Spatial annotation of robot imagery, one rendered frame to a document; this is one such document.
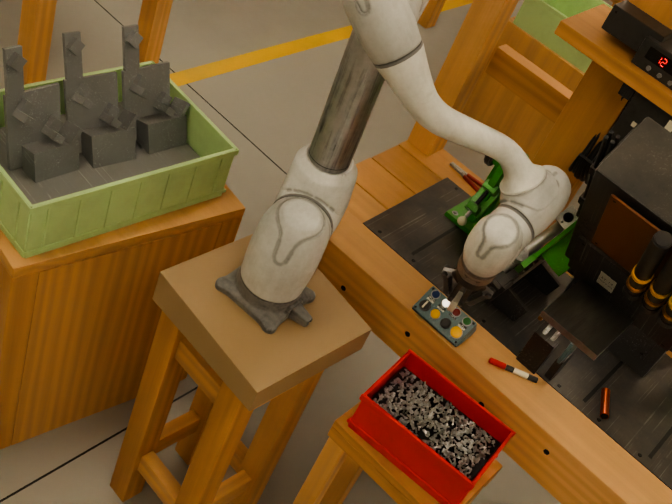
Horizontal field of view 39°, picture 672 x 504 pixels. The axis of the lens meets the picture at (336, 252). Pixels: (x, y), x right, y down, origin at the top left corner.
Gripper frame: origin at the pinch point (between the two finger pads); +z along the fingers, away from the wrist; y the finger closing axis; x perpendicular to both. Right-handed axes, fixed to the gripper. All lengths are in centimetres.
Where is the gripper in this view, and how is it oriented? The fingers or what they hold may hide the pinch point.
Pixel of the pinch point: (454, 301)
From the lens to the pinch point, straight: 227.3
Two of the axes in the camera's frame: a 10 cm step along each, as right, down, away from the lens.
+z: -1.2, 4.0, 9.1
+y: 8.9, 4.6, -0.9
